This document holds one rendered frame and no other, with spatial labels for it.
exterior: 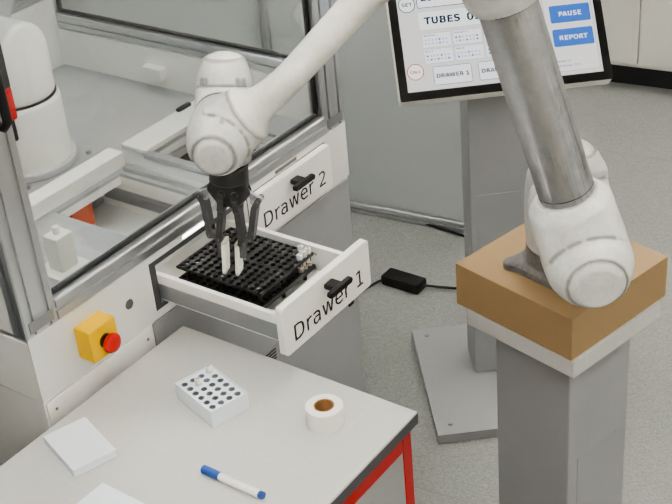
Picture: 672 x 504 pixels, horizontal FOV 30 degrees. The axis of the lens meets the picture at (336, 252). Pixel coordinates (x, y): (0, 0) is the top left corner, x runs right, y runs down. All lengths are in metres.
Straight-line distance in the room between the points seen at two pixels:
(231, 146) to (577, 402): 0.95
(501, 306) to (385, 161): 1.90
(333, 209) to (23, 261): 0.98
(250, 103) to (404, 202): 2.33
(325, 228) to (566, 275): 0.96
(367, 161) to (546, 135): 2.31
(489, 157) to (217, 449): 1.28
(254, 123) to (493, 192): 1.30
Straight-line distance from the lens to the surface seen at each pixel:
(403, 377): 3.69
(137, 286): 2.54
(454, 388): 3.58
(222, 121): 2.10
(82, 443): 2.37
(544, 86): 2.10
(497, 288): 2.52
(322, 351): 3.17
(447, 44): 3.08
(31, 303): 2.35
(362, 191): 4.47
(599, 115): 5.16
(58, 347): 2.43
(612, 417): 2.77
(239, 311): 2.46
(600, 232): 2.22
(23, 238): 2.29
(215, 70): 2.25
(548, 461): 2.74
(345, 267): 2.50
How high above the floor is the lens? 2.24
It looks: 31 degrees down
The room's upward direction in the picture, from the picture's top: 5 degrees counter-clockwise
